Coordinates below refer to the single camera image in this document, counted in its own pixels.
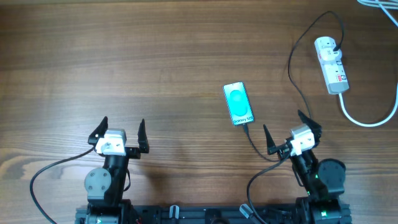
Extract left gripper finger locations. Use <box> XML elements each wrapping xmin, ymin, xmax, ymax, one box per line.
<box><xmin>88</xmin><ymin>116</ymin><xmax>108</xmax><ymax>145</ymax></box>
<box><xmin>137</xmin><ymin>119</ymin><xmax>149</xmax><ymax>153</ymax></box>

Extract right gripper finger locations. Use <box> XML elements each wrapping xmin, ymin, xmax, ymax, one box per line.
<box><xmin>263</xmin><ymin>124</ymin><xmax>277</xmax><ymax>155</ymax></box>
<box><xmin>298</xmin><ymin>110</ymin><xmax>322</xmax><ymax>143</ymax></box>

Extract teal Samsung Galaxy smartphone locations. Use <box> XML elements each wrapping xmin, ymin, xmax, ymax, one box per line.
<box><xmin>223</xmin><ymin>82</ymin><xmax>254</xmax><ymax>126</ymax></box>

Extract black USB charging cable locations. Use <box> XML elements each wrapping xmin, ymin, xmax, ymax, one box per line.
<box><xmin>242</xmin><ymin>11</ymin><xmax>345</xmax><ymax>163</ymax></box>

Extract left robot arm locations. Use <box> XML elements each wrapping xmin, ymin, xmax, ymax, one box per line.
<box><xmin>75</xmin><ymin>116</ymin><xmax>150</xmax><ymax>224</ymax></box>

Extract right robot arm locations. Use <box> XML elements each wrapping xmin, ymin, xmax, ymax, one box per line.
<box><xmin>264</xmin><ymin>111</ymin><xmax>352</xmax><ymax>224</ymax></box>

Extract white USB charger plug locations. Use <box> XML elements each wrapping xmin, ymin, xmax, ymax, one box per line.
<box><xmin>319</xmin><ymin>47</ymin><xmax>342</xmax><ymax>63</ymax></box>

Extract white power strip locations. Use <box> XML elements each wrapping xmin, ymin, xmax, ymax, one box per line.
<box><xmin>314</xmin><ymin>37</ymin><xmax>349</xmax><ymax>95</ymax></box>

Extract white power strip cord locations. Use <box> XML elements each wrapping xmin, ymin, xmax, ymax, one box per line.
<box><xmin>338</xmin><ymin>81</ymin><xmax>398</xmax><ymax>128</ymax></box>

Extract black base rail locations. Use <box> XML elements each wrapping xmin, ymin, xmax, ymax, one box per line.
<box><xmin>75</xmin><ymin>203</ymin><xmax>353</xmax><ymax>224</ymax></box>

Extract black left camera cable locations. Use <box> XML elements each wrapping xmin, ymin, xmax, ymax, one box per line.
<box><xmin>29</xmin><ymin>146</ymin><xmax>96</xmax><ymax>224</ymax></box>

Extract white cables at corner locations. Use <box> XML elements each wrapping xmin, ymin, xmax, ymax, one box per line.
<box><xmin>356</xmin><ymin>0</ymin><xmax>398</xmax><ymax>28</ymax></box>

